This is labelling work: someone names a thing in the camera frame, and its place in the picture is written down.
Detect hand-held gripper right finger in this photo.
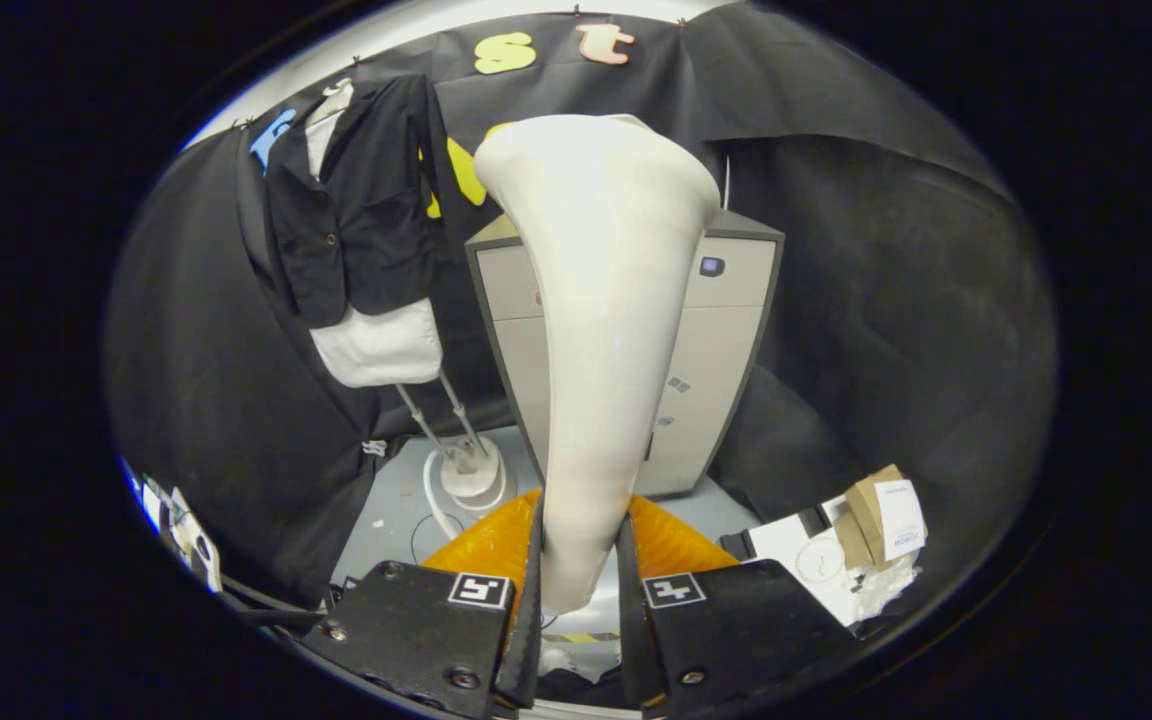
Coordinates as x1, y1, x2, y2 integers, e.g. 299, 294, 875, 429
619, 490, 857, 720

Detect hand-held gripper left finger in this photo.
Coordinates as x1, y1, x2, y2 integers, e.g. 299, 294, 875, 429
298, 488, 544, 720

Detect white garment steamer head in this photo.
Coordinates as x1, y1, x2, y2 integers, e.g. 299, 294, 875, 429
473, 113, 722, 614

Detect black suit jacket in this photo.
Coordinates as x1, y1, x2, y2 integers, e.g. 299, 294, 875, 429
264, 75, 457, 331

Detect white steamer base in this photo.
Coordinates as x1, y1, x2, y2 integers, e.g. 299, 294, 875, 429
439, 435, 509, 501

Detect metal steamer stand poles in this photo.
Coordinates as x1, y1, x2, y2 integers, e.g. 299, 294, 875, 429
394, 372, 489, 471

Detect white box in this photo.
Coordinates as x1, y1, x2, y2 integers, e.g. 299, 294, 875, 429
719, 505, 862, 626

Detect clear plastic bag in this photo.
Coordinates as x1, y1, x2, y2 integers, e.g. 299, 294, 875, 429
841, 560, 922, 626

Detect cardboard box with label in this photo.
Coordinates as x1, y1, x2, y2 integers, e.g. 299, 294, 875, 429
833, 463, 929, 571

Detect grey cabinet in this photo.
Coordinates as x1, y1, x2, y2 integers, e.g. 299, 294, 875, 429
464, 208, 785, 498

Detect white side table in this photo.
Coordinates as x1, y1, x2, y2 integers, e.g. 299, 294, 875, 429
141, 475, 225, 593

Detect black backdrop cloth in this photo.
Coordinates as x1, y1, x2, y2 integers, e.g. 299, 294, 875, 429
104, 0, 1057, 611

